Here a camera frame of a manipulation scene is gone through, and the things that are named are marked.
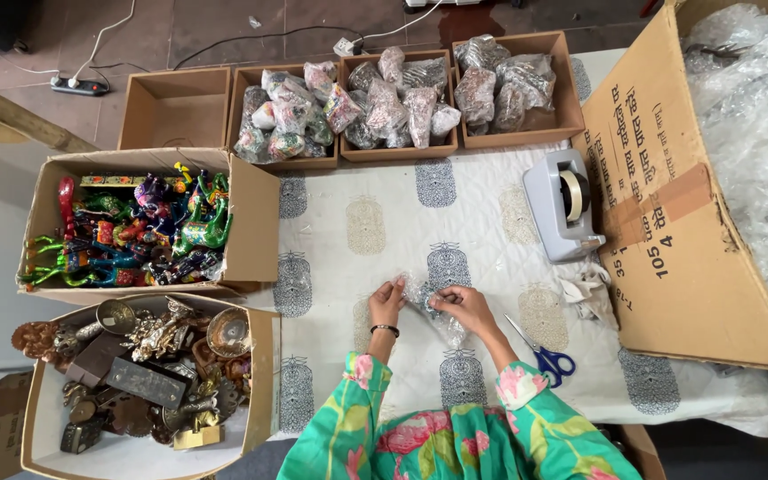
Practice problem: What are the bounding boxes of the person's left hand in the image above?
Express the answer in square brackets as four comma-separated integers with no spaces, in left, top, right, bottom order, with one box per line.
[368,276,409,329]

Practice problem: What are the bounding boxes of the person's right hand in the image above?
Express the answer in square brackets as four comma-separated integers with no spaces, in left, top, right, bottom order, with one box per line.
[428,284,500,338]

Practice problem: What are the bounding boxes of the bubble-wrapped small figurine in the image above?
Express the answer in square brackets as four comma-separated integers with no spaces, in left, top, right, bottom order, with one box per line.
[400,269,469,349]

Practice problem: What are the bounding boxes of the white block-printed tablecloth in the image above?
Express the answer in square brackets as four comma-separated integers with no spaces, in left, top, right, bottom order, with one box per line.
[243,48,768,442]

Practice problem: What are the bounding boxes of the green floral tunic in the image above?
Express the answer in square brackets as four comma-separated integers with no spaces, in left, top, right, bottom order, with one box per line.
[276,352,645,480]

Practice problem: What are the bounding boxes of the grey tape dispenser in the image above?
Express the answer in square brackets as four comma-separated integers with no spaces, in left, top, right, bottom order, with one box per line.
[523,148,607,264]

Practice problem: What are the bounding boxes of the cardboard box with painted figurines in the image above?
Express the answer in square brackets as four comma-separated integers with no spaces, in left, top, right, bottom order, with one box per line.
[16,147,282,306]

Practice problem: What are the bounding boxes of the beige tape roll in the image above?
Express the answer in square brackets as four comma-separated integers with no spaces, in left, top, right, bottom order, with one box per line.
[559,169,592,223]

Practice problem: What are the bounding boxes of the pile of grey wrapped packets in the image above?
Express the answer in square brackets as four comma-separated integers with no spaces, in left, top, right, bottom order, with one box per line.
[343,46,462,150]

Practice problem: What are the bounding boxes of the bubble-wrapped brown item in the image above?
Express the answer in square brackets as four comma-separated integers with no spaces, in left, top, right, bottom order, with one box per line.
[455,34,512,73]
[496,53,557,111]
[453,66,497,129]
[489,81,528,135]

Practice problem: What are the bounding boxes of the pile of colourful wrapped figurines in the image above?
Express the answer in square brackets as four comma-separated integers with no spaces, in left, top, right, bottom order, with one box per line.
[234,60,362,165]

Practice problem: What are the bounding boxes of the large printed cardboard carton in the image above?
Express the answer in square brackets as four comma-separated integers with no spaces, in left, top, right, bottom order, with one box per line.
[570,0,768,378]

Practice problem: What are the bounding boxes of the heap of painted animal figurines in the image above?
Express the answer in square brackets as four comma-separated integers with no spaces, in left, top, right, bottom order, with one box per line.
[19,162,234,289]

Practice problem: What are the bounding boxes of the heap of brass metal items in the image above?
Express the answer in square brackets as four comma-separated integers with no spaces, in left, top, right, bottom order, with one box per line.
[11,296,253,456]

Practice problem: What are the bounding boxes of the empty brown tray box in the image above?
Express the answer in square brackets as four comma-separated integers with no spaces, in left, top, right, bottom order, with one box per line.
[117,66,232,152]

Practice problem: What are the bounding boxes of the cardboard box with metal items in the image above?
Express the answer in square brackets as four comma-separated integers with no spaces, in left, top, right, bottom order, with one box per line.
[20,292,282,480]

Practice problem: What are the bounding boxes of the heap of clear bubble wrap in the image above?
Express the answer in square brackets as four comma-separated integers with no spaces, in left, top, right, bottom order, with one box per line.
[680,0,768,334]

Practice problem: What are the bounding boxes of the black power strip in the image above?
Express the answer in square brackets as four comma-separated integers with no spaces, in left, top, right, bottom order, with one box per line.
[50,76,111,97]

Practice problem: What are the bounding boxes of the wooden plank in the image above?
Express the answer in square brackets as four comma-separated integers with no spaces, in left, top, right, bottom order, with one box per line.
[0,70,100,156]

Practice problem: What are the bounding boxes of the blue-handled scissors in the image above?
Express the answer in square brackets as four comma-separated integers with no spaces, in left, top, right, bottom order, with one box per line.
[503,312,577,389]

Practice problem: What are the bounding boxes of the white power cable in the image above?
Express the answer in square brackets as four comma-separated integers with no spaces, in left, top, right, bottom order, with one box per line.
[355,0,445,45]
[0,0,138,88]

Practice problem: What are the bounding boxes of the black power cable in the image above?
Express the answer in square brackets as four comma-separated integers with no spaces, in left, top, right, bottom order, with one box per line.
[88,25,366,74]

